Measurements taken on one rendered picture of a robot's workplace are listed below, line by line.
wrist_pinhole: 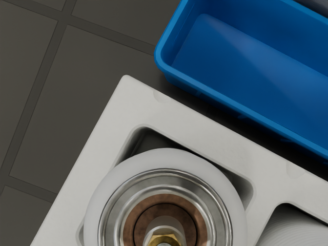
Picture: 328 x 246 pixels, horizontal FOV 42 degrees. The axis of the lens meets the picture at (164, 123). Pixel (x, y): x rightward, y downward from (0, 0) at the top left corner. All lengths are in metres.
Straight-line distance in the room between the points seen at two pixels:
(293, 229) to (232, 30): 0.26
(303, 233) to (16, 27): 0.39
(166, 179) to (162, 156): 0.01
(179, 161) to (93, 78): 0.28
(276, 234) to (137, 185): 0.13
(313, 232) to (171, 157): 0.12
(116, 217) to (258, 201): 0.12
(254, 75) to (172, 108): 0.21
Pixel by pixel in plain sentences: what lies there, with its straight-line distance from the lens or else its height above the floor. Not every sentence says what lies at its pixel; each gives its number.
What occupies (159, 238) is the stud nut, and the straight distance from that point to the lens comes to 0.21.
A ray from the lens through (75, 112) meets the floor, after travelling 0.51.
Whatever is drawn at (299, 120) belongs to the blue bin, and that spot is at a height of 0.00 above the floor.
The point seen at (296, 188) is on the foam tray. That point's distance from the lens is 0.33.
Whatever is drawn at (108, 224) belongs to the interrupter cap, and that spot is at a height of 0.25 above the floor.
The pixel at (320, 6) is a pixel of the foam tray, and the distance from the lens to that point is 0.46.
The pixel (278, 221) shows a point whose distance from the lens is 0.36.
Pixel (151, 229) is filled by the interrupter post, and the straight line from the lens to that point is 0.22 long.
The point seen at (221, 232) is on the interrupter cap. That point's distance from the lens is 0.25.
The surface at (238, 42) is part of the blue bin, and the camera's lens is 0.51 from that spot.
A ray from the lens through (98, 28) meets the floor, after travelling 0.52.
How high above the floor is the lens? 0.49
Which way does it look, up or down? 87 degrees down
